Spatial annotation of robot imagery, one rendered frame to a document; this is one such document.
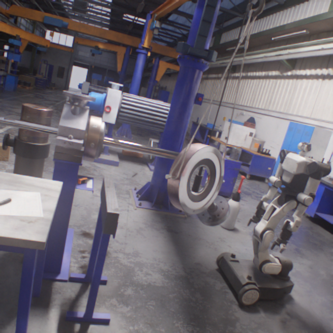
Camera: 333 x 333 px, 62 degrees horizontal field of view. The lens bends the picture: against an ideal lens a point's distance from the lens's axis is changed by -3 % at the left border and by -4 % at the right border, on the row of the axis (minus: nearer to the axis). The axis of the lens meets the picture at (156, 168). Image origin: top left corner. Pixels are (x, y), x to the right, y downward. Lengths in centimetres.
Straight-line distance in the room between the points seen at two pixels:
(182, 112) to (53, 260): 255
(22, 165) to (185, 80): 237
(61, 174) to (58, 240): 54
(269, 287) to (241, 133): 665
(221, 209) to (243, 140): 749
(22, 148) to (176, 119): 203
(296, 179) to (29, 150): 293
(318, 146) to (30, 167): 580
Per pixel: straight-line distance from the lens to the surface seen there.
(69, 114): 225
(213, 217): 173
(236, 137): 905
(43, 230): 138
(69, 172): 215
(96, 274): 196
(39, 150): 377
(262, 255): 294
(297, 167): 266
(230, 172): 563
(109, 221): 168
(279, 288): 302
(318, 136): 708
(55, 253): 244
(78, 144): 208
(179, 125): 404
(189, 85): 403
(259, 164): 827
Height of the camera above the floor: 155
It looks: 14 degrees down
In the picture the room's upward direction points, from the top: 14 degrees clockwise
